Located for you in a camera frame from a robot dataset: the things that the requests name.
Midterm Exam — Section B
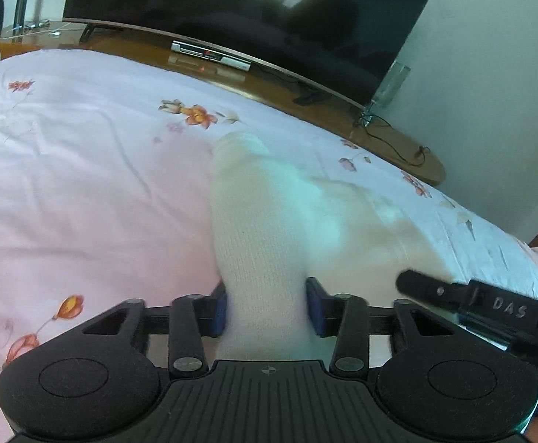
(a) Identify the cream white knit garment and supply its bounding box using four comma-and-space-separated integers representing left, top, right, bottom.
210, 133, 451, 361

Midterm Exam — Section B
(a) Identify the pink floral bed sheet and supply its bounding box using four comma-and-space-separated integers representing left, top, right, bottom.
0, 50, 538, 442

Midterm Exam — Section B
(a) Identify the clear glass vase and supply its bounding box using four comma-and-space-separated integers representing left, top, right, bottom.
364, 60, 411, 119

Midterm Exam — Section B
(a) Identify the wooden TV stand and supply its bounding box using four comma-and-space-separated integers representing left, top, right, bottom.
0, 23, 446, 186

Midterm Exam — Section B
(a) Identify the silver set-top box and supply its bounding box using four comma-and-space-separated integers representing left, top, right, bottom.
171, 40, 251, 72

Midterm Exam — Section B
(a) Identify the large curved black television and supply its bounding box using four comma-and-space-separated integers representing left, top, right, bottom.
63, 0, 428, 105

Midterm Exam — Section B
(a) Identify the glass tray with items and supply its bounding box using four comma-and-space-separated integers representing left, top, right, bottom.
0, 19, 71, 41

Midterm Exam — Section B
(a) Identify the black power cable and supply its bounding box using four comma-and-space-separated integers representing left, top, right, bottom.
352, 111, 432, 168

